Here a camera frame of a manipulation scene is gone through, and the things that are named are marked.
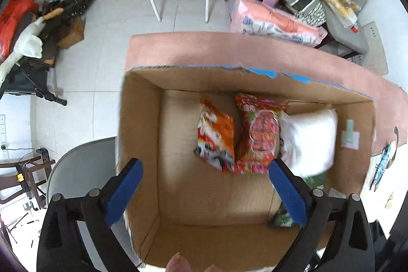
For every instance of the black folding stand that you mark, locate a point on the black folding stand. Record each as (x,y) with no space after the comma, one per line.
(38,74)

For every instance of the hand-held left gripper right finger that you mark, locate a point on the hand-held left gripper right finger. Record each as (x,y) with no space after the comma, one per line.
(289,192)

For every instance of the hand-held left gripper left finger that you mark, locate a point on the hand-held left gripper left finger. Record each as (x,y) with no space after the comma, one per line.
(125,192)

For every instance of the dark wooden rack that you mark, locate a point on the dark wooden rack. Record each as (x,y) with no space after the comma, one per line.
(28,173)

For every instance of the large cardboard box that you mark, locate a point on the large cardboard box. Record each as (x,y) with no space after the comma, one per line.
(197,195)

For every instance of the red snack packet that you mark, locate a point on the red snack packet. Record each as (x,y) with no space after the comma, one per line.
(259,135)

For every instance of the yellow snack bag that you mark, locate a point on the yellow snack bag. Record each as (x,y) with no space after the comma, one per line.
(341,1)

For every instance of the small cardboard box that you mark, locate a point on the small cardboard box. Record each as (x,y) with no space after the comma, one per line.
(72,33)

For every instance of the person's left hand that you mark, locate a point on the person's left hand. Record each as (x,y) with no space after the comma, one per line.
(178,264)

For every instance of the pink packaged quilt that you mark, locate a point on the pink packaged quilt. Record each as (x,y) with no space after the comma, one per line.
(274,23)

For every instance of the orange snack packet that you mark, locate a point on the orange snack packet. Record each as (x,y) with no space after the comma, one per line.
(215,138)

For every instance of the green snack packet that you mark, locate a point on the green snack packet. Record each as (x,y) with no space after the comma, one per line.
(283,218)

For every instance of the red plastic bag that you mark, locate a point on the red plastic bag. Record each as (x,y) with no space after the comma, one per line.
(12,20)

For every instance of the grey round chair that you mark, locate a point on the grey round chair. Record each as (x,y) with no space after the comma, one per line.
(79,163)

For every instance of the white plastic packet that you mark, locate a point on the white plastic packet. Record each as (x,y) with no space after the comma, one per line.
(310,141)

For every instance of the grey floor mat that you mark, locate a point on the grey floor mat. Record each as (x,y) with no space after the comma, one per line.
(376,49)

